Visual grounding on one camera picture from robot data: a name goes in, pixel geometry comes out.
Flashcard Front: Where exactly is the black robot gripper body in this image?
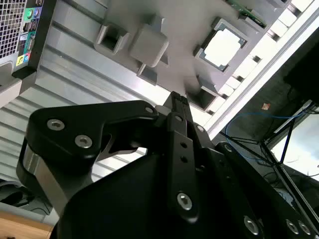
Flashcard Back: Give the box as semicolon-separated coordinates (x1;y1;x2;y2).
51;154;240;239

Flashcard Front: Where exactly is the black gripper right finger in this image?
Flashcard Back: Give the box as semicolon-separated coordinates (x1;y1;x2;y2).
180;96;315;239

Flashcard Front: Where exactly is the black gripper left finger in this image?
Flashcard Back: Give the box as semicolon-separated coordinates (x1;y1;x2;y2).
16;91;200;223

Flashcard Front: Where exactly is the silver CPU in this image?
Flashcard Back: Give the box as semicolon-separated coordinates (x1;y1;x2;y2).
203;27;244;69

